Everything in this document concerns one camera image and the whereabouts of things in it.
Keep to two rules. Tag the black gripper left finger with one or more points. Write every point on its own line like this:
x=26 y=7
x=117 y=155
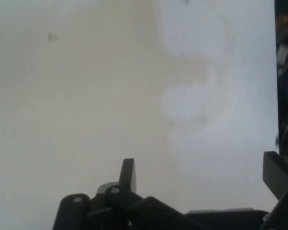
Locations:
x=124 y=189

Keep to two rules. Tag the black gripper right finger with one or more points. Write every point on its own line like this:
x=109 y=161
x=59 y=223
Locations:
x=276 y=170

